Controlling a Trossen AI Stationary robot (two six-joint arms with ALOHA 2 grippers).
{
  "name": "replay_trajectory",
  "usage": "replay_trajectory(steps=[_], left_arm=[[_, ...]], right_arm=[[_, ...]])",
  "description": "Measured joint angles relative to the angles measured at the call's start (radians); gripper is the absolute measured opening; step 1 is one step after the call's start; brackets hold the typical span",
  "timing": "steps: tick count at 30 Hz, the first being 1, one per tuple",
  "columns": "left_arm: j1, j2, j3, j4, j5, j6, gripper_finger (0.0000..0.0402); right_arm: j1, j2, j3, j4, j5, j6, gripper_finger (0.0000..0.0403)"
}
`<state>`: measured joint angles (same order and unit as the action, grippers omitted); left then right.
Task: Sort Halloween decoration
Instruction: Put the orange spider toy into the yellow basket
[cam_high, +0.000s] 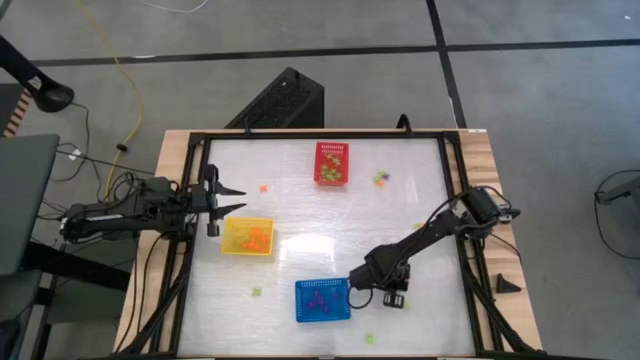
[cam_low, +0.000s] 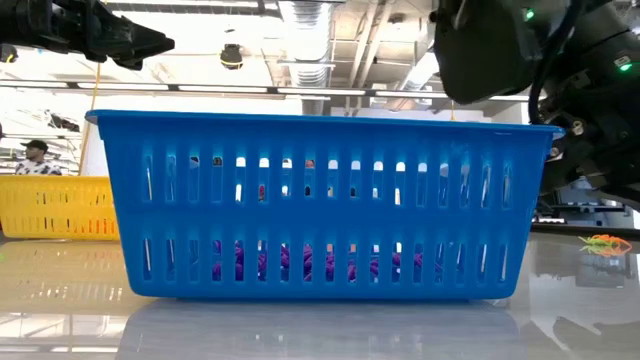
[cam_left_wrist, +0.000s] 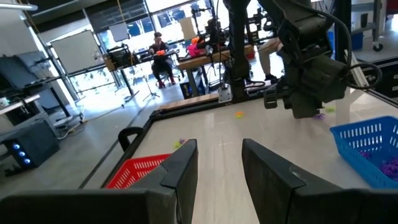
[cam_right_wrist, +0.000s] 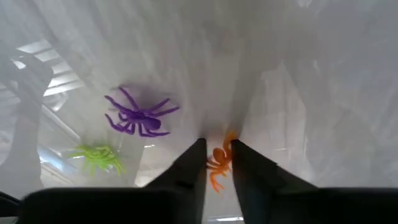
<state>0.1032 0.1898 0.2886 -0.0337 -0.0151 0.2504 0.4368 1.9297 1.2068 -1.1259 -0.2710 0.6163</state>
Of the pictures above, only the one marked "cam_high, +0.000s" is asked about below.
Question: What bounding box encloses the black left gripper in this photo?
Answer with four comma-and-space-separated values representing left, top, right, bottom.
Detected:
189, 163, 249, 238

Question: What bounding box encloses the yellow slotted plastic basket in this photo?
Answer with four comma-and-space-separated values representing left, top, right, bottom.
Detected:
220, 216, 276, 258

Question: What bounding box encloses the blue slotted plastic basket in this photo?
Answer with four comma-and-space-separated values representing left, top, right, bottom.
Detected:
294, 277, 353, 324

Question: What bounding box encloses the red slotted plastic basket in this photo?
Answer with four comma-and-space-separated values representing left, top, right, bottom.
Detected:
312, 141, 351, 188

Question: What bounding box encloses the black computer tower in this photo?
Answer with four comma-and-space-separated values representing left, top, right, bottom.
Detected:
224, 65, 326, 130

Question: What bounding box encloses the dark grey side table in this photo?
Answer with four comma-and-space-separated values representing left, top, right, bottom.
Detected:
0, 133, 62, 277

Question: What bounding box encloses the black stand base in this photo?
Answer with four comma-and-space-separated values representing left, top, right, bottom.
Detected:
0, 33, 76, 114

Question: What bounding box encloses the orange black striped strip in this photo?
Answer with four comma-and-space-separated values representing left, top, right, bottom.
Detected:
1, 88, 32, 138

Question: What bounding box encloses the black stand foot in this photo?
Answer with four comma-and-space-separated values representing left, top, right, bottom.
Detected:
594, 175, 640, 205

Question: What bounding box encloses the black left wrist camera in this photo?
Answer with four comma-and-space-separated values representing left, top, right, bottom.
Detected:
186, 185, 209, 214

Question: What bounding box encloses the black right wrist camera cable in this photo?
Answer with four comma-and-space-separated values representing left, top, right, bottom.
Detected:
345, 286, 375, 311

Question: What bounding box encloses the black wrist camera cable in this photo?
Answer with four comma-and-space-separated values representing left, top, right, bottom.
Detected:
345, 286, 375, 311
167, 178, 206, 194

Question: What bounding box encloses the black left wrist camera cable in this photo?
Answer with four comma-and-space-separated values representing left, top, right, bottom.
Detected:
167, 178, 206, 194

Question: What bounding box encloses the black triangular bracket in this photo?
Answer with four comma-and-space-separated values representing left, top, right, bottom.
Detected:
495, 272, 522, 294

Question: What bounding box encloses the yellow power cable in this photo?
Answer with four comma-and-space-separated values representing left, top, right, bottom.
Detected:
74, 0, 145, 201

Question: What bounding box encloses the white cable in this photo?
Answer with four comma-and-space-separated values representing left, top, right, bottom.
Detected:
142, 0, 211, 15

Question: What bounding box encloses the black floor cable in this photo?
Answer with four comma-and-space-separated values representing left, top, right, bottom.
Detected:
593, 168, 640, 261

